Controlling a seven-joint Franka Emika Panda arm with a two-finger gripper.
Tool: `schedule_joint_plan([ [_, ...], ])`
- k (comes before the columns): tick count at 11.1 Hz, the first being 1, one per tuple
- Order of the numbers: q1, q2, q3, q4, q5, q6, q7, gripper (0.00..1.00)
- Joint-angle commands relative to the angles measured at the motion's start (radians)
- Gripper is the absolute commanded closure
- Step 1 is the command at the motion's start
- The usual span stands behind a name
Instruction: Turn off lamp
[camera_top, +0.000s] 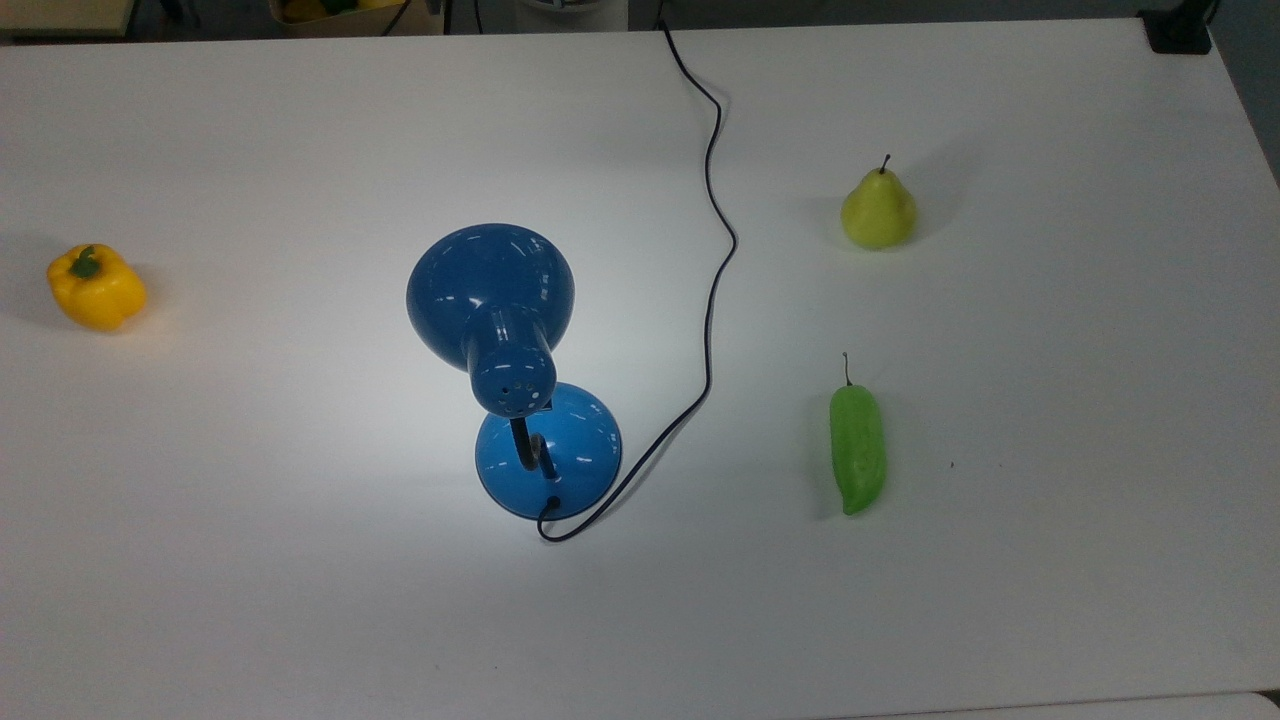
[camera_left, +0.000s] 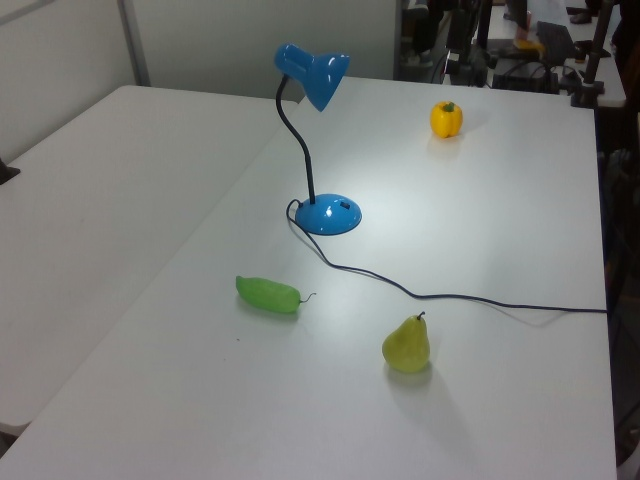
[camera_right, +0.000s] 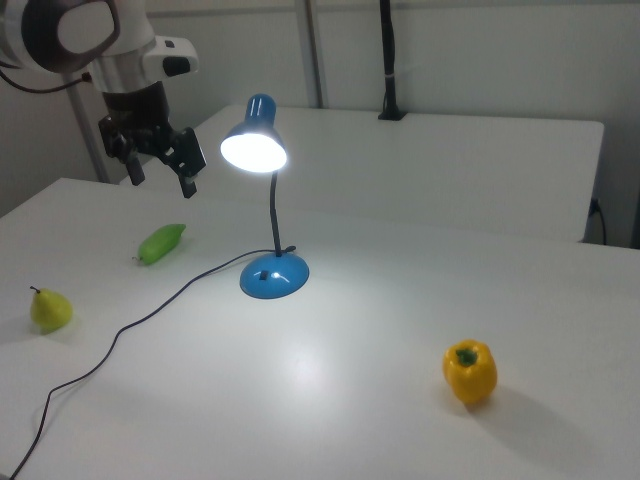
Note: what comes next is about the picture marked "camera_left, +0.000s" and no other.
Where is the green pea pod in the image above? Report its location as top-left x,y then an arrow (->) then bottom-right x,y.
235,275 -> 318,315

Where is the black tripod pole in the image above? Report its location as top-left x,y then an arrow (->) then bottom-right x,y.
570,0 -> 617,109

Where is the black lamp power cable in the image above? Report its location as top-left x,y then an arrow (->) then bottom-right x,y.
285,198 -> 609,315

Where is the blue gooseneck desk lamp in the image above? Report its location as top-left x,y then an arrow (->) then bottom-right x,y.
273,43 -> 363,237

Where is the black equipment stand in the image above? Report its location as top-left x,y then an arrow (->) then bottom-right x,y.
430,0 -> 492,89

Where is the black box with cables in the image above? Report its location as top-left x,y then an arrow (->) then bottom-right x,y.
491,59 -> 560,94

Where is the green pear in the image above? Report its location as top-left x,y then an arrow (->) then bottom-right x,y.
382,311 -> 432,374

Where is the yellow bell pepper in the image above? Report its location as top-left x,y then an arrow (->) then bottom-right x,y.
429,101 -> 464,140

